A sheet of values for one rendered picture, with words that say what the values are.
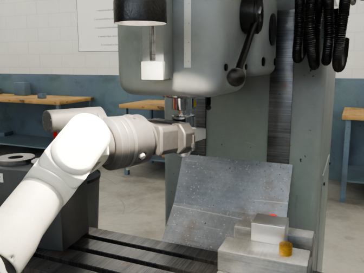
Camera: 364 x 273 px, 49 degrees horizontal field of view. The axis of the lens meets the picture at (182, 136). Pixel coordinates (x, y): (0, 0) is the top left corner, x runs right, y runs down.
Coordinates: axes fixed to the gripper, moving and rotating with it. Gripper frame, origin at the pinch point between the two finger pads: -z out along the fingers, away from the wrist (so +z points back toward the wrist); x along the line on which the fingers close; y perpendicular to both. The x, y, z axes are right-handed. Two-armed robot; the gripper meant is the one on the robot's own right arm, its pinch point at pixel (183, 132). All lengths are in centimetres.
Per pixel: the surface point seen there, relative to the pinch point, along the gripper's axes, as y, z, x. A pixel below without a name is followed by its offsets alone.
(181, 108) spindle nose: -5.1, 2.1, -1.3
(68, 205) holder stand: 19.4, 10.9, 27.0
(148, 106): 33, -238, 306
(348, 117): 32, -322, 107
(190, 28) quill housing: -18.7, 6.7, -8.1
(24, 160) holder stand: 9.8, 16.1, 37.9
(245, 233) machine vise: 19.6, -7.3, -10.2
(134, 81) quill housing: -10.0, 10.6, 1.7
